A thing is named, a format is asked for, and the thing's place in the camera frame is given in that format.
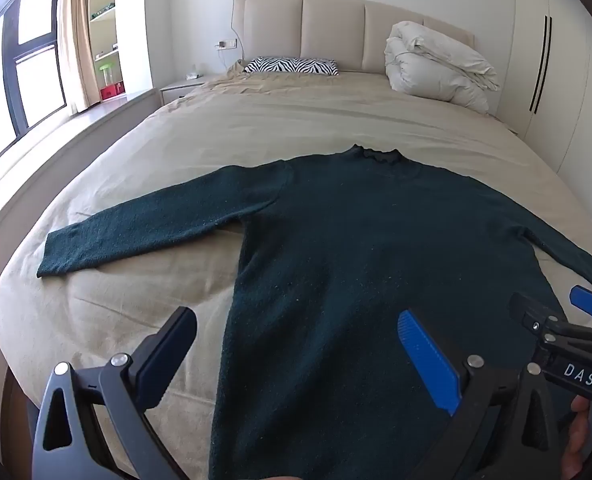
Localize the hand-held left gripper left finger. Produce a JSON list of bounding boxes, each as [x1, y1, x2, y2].
[[32, 306, 198, 480]]

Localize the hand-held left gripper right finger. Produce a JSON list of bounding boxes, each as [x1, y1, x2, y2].
[[397, 309, 564, 480]]

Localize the dark green knit sweater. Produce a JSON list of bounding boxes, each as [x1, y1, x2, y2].
[[36, 144, 592, 480]]

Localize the person's right hand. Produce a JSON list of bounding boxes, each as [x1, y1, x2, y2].
[[561, 394, 592, 480]]

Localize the white wardrobe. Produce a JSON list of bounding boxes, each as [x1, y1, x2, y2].
[[496, 0, 592, 236]]

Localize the bed with beige cover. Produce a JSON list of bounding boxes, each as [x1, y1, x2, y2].
[[0, 72, 592, 480]]

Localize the folded white duvet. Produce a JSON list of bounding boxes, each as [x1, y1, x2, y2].
[[384, 21, 501, 115]]

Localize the beige nightstand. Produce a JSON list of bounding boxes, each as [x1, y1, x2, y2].
[[160, 76, 217, 106]]

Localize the zebra print pillow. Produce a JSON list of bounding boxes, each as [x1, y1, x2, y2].
[[243, 56, 340, 77]]

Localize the beige curtain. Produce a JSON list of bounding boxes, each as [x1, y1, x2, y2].
[[57, 0, 101, 113]]

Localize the beige padded headboard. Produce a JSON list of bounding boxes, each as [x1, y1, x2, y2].
[[232, 0, 476, 73]]

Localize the black framed window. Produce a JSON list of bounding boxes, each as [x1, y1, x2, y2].
[[0, 0, 69, 181]]

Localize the long black wardrobe handle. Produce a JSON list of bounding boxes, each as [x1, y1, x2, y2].
[[529, 16, 548, 112], [534, 17, 553, 114]]

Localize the thin charging cable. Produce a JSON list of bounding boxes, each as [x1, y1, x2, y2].
[[220, 45, 247, 73]]

